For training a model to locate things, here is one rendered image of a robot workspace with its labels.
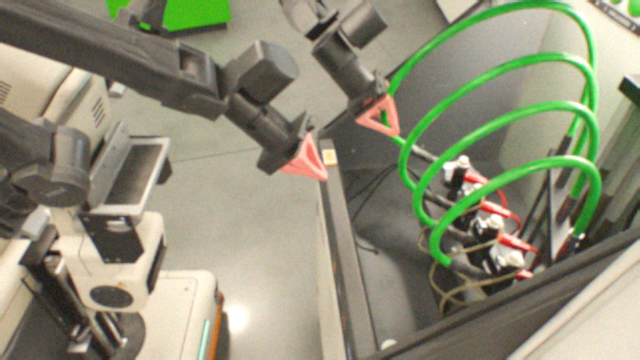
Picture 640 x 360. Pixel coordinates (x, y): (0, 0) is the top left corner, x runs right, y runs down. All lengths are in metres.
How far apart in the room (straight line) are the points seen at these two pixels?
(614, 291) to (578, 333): 0.08
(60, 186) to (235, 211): 1.67
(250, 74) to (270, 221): 1.72
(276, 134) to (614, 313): 0.48
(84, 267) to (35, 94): 0.46
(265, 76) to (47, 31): 0.24
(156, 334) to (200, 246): 0.66
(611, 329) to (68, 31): 0.69
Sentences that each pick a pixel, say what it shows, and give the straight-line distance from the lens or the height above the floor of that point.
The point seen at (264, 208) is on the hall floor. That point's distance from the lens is 2.33.
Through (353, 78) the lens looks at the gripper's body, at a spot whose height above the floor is 1.31.
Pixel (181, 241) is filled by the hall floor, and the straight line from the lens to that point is 2.27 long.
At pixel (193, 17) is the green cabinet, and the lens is 4.10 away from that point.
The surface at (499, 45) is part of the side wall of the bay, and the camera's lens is 1.19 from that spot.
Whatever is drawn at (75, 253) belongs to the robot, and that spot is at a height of 0.89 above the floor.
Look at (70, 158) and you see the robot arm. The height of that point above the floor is 1.26.
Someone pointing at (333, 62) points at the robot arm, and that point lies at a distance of 0.75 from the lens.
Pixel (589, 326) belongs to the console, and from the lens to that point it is 0.67.
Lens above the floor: 1.68
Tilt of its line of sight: 43 degrees down
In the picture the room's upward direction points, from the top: straight up
